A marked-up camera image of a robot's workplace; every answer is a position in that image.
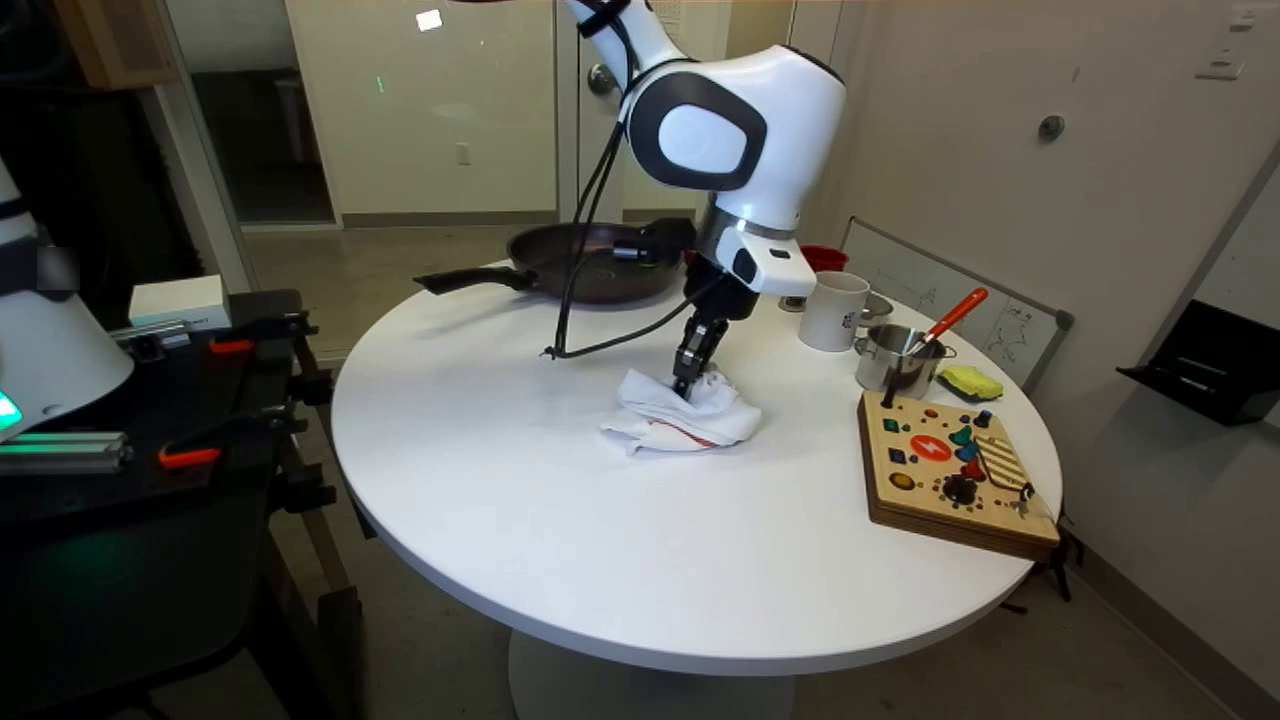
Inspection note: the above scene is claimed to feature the whiteboard leaning on wall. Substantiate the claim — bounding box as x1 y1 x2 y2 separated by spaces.
846 217 1072 386

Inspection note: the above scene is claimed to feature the black wall tray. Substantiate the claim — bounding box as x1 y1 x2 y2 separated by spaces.
1129 301 1280 423

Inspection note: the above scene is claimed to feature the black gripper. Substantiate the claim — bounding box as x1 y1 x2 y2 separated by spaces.
672 254 758 398

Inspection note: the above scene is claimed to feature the wooden toy board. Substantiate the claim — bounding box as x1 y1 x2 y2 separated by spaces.
858 390 1061 559

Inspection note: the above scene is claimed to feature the yellow green sponge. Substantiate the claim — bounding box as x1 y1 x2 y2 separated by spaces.
941 363 1006 404

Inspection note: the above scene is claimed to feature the white towel with red stripes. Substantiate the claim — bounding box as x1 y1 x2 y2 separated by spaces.
601 366 763 452

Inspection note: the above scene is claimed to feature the white mug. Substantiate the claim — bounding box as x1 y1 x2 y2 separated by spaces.
802 270 894 352

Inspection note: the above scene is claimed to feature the red cup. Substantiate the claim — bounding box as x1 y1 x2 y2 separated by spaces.
802 244 850 270

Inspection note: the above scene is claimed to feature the black robot cart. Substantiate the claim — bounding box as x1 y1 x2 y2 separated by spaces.
0 293 366 720

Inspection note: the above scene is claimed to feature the black frying pan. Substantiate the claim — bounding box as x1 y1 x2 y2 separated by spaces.
420 219 696 305

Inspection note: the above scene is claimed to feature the white round table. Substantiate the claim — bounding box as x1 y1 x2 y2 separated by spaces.
331 286 1030 720

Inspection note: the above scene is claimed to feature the orange black clamp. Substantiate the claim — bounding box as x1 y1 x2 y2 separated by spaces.
155 404 300 471
162 314 314 357

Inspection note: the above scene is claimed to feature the steel pot with orange handle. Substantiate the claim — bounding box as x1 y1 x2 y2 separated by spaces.
858 286 987 404

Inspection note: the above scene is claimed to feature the white box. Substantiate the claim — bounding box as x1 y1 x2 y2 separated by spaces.
127 275 232 330

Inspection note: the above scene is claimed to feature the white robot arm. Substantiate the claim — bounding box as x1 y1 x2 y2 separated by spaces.
0 0 846 440

